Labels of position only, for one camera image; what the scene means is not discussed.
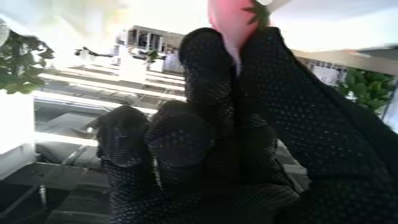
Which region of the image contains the pink flower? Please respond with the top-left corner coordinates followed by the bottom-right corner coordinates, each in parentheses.
top-left (206, 0), bottom-right (276, 66)

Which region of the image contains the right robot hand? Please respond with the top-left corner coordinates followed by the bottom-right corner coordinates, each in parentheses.
top-left (95, 26), bottom-right (398, 224)

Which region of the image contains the green plant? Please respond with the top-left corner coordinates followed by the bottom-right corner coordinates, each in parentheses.
top-left (336, 67), bottom-right (398, 115)
top-left (0, 29), bottom-right (57, 95)

